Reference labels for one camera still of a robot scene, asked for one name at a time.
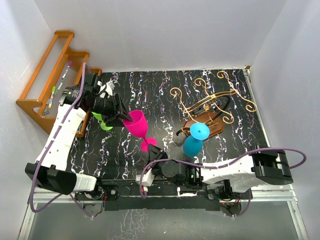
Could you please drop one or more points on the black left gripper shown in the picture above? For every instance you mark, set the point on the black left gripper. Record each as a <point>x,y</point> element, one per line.
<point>118,113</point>

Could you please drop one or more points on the blue wine glass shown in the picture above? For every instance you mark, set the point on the blue wine glass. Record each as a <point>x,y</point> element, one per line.
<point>194,143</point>

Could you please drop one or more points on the aluminium frame rail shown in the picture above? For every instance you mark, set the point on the aluminium frame rail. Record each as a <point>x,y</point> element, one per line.
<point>114,157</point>

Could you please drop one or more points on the pink wine glass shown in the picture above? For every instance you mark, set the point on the pink wine glass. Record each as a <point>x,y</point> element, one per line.
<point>139,127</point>

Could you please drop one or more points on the green wine glass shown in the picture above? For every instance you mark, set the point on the green wine glass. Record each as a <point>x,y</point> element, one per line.
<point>102,123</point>

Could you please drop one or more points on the green capped marker pen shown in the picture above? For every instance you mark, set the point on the green capped marker pen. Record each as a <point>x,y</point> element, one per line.
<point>53,90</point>

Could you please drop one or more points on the wooden tiered shelf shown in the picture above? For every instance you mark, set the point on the wooden tiered shelf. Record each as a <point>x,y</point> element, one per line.
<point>35,97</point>

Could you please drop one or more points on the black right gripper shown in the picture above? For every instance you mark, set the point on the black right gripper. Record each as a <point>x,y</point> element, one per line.
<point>155,153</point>

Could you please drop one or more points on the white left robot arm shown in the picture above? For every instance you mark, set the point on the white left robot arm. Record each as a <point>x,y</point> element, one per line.
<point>49,169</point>

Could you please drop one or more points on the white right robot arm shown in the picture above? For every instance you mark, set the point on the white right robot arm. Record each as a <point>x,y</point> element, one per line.
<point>259,166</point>

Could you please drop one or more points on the pink capped marker pen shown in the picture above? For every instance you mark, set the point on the pink capped marker pen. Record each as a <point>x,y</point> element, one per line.
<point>61,81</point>

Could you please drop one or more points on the gold wire wine glass rack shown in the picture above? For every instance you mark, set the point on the gold wire wine glass rack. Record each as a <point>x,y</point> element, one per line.
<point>212,109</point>

